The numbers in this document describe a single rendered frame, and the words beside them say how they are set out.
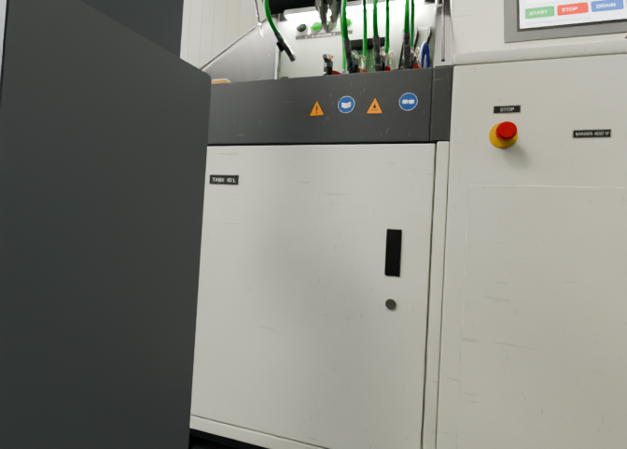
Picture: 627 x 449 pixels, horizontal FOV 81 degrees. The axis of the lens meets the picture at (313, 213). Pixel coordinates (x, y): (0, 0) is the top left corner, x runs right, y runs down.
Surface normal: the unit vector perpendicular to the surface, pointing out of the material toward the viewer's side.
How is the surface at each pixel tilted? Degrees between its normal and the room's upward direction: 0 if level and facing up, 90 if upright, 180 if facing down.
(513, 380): 90
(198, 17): 90
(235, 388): 90
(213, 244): 90
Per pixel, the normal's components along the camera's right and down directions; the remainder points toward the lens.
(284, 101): -0.30, -0.04
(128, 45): 0.90, 0.04
